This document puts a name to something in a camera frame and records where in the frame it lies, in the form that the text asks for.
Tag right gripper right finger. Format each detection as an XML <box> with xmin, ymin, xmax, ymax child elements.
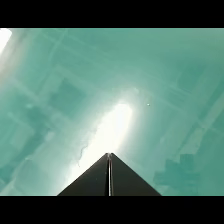
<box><xmin>109</xmin><ymin>152</ymin><xmax>162</xmax><ymax>197</ymax></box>

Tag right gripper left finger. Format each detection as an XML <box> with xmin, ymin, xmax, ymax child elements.
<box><xmin>57</xmin><ymin>152</ymin><xmax>110</xmax><ymax>197</ymax></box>

